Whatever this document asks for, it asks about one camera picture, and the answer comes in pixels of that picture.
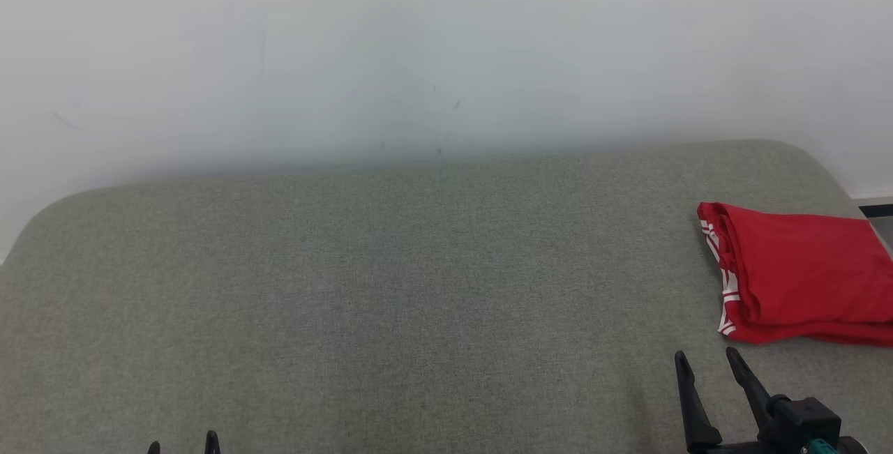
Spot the red jersey with white sleeves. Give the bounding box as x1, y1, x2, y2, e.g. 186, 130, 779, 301
696, 202, 893, 343

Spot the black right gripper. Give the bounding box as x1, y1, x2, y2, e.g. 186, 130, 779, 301
674, 346, 870, 454

